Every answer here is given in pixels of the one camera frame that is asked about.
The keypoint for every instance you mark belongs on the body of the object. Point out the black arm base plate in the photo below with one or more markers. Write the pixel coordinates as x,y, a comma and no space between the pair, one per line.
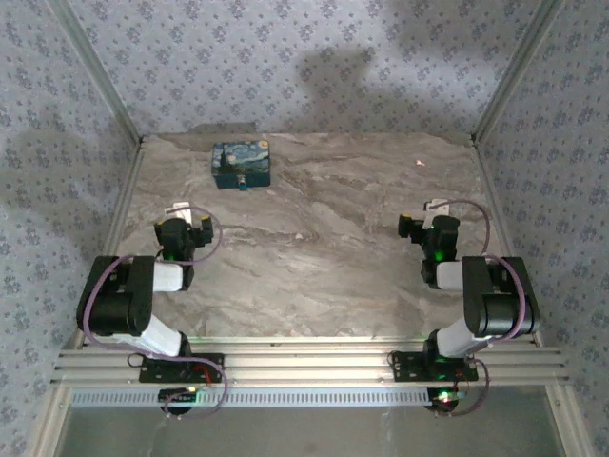
409,366
162,371

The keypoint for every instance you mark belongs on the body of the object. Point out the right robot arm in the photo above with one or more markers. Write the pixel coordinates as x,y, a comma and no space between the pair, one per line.
499,304

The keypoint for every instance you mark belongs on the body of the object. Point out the black controller board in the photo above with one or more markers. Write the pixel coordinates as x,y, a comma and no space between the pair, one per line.
447,397
178,396

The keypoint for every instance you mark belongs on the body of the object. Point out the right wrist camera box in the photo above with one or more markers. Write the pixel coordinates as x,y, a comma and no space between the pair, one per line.
438,206

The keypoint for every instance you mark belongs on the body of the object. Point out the starry night painted box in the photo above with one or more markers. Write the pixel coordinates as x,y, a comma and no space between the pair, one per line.
240,159

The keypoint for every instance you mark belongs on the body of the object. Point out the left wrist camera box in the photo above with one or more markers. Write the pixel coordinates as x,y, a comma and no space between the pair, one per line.
180,209

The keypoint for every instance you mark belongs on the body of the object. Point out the aluminium frame post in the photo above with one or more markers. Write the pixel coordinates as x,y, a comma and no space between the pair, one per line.
95,66
518,66

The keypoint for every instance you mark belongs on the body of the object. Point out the small padlock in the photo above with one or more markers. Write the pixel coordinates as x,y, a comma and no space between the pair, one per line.
242,183

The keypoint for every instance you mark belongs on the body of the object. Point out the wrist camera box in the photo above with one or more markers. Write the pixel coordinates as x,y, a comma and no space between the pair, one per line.
438,206
180,209

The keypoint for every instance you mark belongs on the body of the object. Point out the wide aluminium base rail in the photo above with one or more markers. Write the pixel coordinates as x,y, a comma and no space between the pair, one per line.
309,364

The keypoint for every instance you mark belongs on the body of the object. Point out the aluminium frame leg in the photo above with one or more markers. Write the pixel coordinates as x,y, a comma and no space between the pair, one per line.
571,423
50,423

